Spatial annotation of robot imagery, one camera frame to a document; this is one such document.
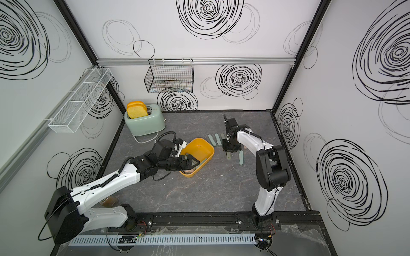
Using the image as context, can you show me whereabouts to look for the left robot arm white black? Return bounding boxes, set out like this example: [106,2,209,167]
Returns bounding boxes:
[43,131,201,244]

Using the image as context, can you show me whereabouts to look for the white mesh wall shelf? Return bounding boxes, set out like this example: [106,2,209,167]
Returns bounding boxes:
[48,67,113,133]

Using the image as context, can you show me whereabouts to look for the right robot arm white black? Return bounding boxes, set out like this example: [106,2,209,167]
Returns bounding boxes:
[222,118,291,223]

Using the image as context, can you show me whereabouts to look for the yellow toast slice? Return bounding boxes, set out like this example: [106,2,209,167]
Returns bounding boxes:
[127,101,146,108]
[127,105,148,119]

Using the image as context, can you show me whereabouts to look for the yellow storage box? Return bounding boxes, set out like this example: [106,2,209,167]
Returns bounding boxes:
[180,138,215,178]

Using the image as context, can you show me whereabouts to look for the aluminium wall rail back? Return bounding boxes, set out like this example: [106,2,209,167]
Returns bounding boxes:
[97,57,296,66]

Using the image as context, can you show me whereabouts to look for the black wire wall basket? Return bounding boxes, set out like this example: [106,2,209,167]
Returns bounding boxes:
[144,58,194,93]

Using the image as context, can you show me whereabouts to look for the yellow toast slice front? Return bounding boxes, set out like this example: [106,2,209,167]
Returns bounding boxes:
[127,105,148,119]

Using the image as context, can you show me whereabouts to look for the white toaster power cable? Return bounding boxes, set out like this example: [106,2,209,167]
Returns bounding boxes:
[133,130,160,145]

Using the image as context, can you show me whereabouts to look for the white slotted cable duct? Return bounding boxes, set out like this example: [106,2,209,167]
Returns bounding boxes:
[68,234,257,247]

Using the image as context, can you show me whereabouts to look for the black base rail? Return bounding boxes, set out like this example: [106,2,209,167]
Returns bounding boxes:
[108,211,325,234]

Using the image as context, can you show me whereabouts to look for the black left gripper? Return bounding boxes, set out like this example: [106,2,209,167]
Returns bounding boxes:
[158,154,201,171]

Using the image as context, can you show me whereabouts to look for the black corner frame post left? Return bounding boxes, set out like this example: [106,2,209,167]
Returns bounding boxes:
[53,0,126,114]

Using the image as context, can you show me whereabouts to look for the black corner frame post right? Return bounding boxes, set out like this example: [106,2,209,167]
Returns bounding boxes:
[272,0,332,114]

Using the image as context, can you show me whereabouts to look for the yellow toast slice rear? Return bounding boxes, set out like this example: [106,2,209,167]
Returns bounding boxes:
[127,101,146,108]

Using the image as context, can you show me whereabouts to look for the black corner frame post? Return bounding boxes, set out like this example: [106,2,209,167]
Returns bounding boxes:
[272,0,332,114]
[53,0,126,114]

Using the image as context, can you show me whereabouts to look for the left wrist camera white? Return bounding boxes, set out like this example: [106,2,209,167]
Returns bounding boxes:
[174,138,187,157]

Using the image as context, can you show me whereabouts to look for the grey green fruit knife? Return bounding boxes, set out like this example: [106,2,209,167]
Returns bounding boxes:
[215,133,222,146]

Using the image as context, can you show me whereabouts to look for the mint knife lone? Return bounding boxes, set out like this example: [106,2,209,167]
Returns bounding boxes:
[239,150,244,165]

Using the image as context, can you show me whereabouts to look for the mint knife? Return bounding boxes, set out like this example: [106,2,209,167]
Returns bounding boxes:
[208,134,216,147]

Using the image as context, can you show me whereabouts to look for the aluminium wall rail left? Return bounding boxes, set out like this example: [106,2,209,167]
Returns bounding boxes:
[0,68,97,193]

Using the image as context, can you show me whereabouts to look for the mint green toaster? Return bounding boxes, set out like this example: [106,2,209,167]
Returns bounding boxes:
[124,104,165,137]

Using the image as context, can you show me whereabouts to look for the aluminium wall rail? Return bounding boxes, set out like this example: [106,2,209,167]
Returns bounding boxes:
[97,57,296,66]
[0,68,97,193]

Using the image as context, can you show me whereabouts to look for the pink fruit knife in box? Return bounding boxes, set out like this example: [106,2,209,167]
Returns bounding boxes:
[182,170,195,177]

